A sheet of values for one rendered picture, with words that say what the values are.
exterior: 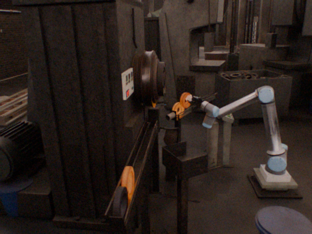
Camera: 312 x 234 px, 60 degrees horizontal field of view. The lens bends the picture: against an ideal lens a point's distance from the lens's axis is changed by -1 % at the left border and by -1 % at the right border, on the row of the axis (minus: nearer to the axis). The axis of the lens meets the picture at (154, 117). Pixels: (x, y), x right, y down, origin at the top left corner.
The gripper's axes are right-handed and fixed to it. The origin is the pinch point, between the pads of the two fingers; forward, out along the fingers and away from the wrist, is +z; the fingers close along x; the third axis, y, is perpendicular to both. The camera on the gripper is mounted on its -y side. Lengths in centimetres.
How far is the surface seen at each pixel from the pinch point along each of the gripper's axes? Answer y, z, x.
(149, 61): 46, 1, 62
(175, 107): -11.5, 5.6, 5.7
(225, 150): -56, -41, -41
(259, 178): -50, -90, -20
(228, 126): -28, -34, -43
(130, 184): -4, -53, 122
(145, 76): 36, -4, 69
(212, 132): -36, -25, -29
